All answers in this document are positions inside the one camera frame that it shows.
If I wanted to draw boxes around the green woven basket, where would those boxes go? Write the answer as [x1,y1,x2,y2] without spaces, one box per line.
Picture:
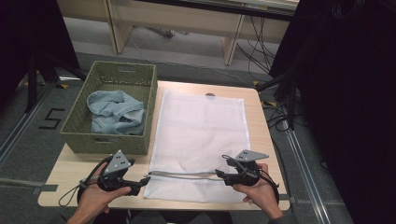
[59,60,159,156]

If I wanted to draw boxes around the black metal stand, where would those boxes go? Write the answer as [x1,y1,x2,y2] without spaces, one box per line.
[255,69,302,132]
[24,50,89,114]

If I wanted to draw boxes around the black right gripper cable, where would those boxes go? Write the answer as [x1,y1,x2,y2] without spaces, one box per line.
[257,170,280,205]

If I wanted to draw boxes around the person's right hand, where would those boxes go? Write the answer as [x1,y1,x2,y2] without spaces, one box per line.
[232,162,283,219]

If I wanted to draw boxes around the person's left hand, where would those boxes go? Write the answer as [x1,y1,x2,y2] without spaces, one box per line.
[77,161,133,217]

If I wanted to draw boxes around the metal floor rail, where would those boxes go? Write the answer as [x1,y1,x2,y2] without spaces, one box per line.
[0,83,54,167]
[283,127,332,224]

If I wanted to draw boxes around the black curtain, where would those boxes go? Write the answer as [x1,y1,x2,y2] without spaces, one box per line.
[268,0,396,224]
[0,0,81,108]

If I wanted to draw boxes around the light wooden desk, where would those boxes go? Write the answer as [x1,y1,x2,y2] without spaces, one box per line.
[56,0,301,66]

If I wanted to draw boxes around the black floor cables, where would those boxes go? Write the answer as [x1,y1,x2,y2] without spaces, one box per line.
[235,15,283,82]

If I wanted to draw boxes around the person's dark lap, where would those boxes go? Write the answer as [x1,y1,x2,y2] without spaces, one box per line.
[125,209,233,224]

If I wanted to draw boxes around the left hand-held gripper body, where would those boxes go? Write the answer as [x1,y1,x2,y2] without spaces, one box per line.
[97,149,136,192]

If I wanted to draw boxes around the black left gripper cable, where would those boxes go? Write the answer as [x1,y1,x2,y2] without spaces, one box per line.
[58,155,114,208]

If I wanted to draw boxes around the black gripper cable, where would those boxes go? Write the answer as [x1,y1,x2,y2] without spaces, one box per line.
[58,155,114,208]
[257,170,280,205]

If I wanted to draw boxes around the white cloth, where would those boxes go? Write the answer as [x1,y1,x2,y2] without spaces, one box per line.
[143,89,251,204]

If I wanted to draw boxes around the grey power strip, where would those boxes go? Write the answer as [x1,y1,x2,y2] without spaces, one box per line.
[148,26,190,39]

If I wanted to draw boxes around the light blue garment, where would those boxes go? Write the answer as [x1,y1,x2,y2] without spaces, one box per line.
[86,90,148,136]

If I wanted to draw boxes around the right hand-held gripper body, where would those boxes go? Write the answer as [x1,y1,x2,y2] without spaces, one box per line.
[221,149,270,188]

